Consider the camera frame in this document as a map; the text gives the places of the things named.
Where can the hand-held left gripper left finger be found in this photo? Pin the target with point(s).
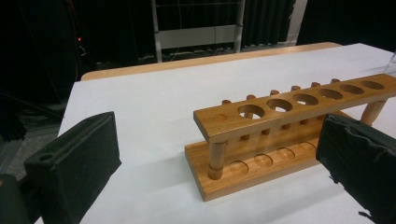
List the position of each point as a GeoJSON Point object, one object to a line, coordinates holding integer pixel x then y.
{"type": "Point", "coordinates": [71, 168]}

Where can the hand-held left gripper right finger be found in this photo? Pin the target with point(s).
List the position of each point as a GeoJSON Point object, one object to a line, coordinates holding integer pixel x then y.
{"type": "Point", "coordinates": [358, 168]}

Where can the white table sheet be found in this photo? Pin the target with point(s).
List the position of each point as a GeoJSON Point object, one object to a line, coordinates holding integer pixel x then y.
{"type": "Point", "coordinates": [155, 102]}

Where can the wooden test tube rack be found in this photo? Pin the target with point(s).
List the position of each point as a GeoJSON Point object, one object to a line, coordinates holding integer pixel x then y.
{"type": "Point", "coordinates": [218, 124]}

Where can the grey metal stand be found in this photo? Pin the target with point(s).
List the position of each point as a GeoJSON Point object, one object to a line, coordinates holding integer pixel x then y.
{"type": "Point", "coordinates": [193, 36]}

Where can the dark curtain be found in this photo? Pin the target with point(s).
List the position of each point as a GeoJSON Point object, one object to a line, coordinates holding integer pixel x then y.
{"type": "Point", "coordinates": [264, 21]}

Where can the dark equipment tower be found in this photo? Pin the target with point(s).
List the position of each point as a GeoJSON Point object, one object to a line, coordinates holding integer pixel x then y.
{"type": "Point", "coordinates": [77, 31]}

